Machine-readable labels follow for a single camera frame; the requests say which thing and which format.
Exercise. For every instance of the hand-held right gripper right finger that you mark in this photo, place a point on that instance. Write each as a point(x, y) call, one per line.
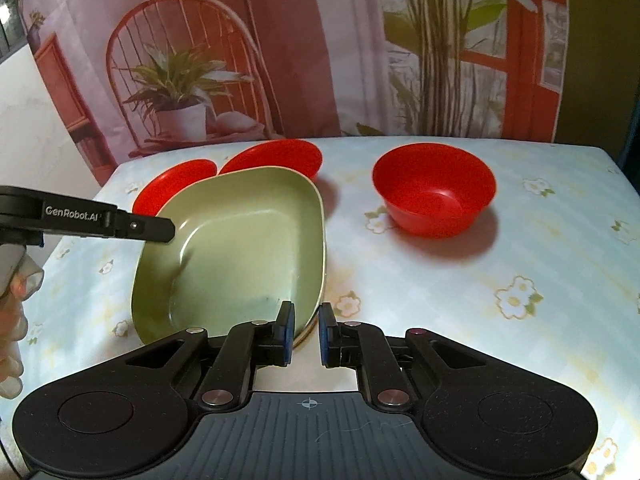
point(325, 335)

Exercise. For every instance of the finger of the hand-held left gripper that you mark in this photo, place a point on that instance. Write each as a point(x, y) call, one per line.
point(150, 228)

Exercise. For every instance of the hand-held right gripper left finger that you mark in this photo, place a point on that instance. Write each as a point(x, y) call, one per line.
point(287, 334)

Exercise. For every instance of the green square plate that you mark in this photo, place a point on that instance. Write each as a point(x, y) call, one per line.
point(240, 255)

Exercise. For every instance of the person's left hand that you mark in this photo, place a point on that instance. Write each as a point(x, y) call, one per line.
point(15, 320)

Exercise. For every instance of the small red plate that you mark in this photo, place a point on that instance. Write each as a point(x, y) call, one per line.
point(170, 180)

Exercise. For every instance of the large red plate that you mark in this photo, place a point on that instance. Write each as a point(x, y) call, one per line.
point(280, 157)

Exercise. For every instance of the red bowl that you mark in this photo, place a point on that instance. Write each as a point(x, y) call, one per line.
point(435, 190)

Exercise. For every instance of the floral tablecloth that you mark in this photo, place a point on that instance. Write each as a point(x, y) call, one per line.
point(550, 270)

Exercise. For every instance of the printed backdrop cloth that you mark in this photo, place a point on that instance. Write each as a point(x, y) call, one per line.
point(320, 60)

